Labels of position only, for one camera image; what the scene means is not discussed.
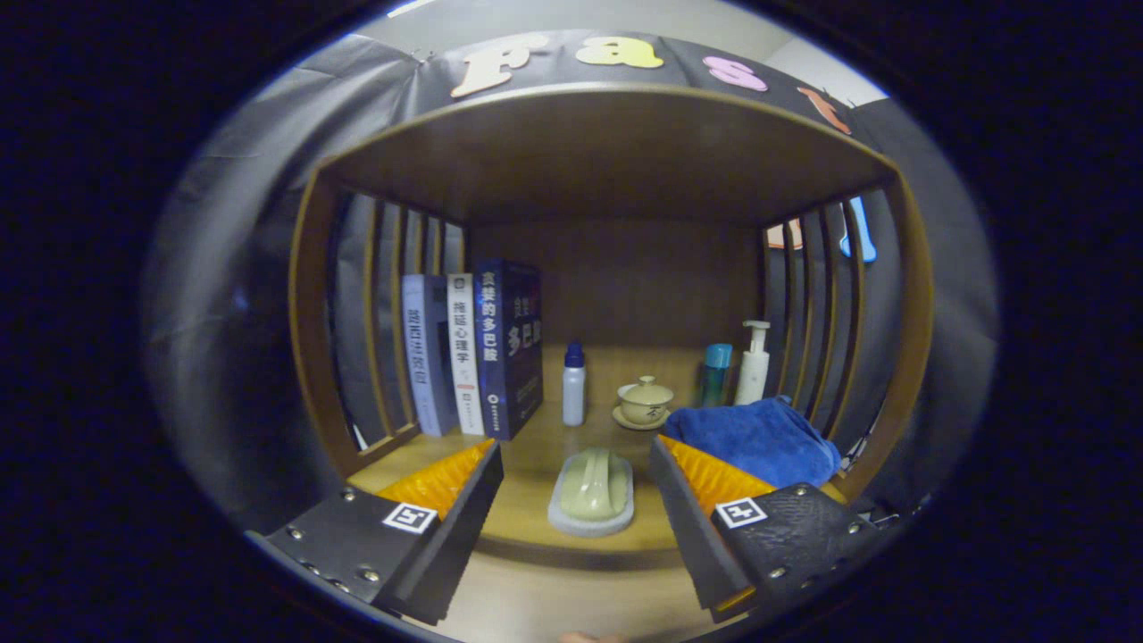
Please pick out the wooden cabinet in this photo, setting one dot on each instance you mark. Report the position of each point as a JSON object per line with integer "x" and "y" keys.
{"x": 607, "y": 152}

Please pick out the teal bottle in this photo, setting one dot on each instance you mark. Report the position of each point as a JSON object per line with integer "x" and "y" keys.
{"x": 714, "y": 375}

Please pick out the beige lidded tea cup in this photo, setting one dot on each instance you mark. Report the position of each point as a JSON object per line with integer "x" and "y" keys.
{"x": 645, "y": 402}

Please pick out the white bottle blue cap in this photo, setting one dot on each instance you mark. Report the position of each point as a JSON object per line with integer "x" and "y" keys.
{"x": 574, "y": 393}

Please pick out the white book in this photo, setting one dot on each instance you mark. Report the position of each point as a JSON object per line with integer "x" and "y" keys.
{"x": 464, "y": 357}

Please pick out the white pump bottle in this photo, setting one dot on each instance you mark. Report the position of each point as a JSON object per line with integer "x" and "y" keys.
{"x": 753, "y": 371}

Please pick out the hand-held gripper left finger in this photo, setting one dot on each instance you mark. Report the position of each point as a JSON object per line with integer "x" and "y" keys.
{"x": 464, "y": 522}

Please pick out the green scrub brush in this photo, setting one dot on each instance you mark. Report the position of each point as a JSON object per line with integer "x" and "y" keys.
{"x": 594, "y": 487}

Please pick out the pale blue book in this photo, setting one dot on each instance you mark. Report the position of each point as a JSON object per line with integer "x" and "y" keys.
{"x": 424, "y": 357}

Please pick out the wooden countertop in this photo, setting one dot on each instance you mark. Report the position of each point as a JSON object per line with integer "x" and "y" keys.
{"x": 536, "y": 482}

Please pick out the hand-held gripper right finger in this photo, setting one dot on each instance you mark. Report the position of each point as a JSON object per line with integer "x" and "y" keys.
{"x": 692, "y": 522}

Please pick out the blue towel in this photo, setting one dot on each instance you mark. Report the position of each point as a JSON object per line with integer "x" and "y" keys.
{"x": 759, "y": 442}

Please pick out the dark blue book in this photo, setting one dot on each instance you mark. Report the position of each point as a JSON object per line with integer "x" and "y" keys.
{"x": 513, "y": 357}

